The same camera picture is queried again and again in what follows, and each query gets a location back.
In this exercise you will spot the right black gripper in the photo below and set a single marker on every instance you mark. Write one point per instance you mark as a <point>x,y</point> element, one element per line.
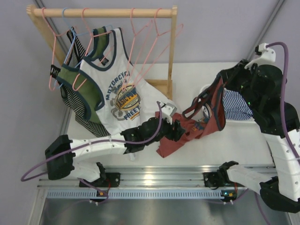
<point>228,75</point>

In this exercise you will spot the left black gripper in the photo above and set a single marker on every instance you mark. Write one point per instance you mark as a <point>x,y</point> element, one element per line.
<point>176,130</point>

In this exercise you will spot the red tank top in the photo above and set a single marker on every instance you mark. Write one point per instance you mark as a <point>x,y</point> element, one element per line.
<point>212,97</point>

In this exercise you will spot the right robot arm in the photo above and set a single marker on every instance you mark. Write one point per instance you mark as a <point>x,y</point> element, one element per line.
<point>260,87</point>

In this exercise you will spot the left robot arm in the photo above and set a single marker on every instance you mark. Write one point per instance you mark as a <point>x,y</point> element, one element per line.
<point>70,157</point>

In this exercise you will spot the white motorcycle print tank top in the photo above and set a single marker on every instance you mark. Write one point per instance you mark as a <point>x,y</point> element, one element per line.
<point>125,108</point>

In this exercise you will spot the green tank top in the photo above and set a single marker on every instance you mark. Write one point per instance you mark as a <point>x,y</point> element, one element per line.
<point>90,93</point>

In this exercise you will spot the black white striped tank top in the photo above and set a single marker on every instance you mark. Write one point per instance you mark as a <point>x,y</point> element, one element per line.
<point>77,49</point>

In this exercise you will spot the blue white striped garment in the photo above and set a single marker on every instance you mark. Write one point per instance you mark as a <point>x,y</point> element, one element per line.
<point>236,107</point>

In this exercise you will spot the white plastic laundry basket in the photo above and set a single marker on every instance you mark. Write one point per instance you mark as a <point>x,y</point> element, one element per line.
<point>234,123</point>

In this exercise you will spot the wooden clothes rack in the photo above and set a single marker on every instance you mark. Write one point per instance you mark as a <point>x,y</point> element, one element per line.
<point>38,17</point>

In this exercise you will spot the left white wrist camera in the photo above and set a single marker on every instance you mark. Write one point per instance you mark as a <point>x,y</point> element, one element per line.
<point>166,111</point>

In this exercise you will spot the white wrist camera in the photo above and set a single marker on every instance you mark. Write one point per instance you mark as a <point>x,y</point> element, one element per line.
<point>166,111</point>
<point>265,56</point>

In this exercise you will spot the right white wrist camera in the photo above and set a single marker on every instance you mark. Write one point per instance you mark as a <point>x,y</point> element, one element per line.
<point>265,56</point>

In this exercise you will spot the aluminium mounting rail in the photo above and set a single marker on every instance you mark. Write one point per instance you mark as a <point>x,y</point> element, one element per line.
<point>145,183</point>

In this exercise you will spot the blue wire hanger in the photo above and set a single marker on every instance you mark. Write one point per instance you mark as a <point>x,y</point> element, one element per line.
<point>72,30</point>

